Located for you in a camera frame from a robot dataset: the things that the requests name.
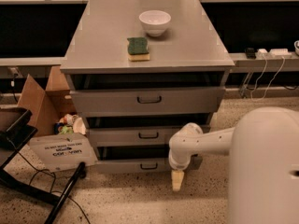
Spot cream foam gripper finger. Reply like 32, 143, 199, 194
171, 170, 184, 191

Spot grey bottom drawer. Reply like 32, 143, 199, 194
94, 144, 204, 175

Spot grey drawer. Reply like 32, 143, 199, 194
70, 87, 225, 117
94, 144, 204, 175
88, 126, 180, 147

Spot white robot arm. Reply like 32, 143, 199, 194
169, 107, 299, 224

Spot grey top drawer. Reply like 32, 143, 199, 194
70, 87, 225, 117

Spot grey middle drawer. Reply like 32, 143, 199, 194
88, 126, 180, 147

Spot grey drawer cabinet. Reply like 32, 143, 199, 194
60, 0, 235, 156

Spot open cardboard box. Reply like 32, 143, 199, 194
18, 66, 97, 172

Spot toys in cardboard box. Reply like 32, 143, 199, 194
54, 114, 86, 135

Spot green yellow sponge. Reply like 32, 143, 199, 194
127, 37, 150, 62

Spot black adapter plug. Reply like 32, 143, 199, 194
245, 48, 256, 59

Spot white power strip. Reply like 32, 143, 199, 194
257, 49, 292, 59

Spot white ceramic bowl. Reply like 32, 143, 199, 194
139, 10, 171, 36

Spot black stand left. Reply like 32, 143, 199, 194
0, 107, 85, 224

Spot black floor cable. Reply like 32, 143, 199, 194
6, 137, 92, 224

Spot white cable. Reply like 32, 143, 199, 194
249, 53, 287, 102

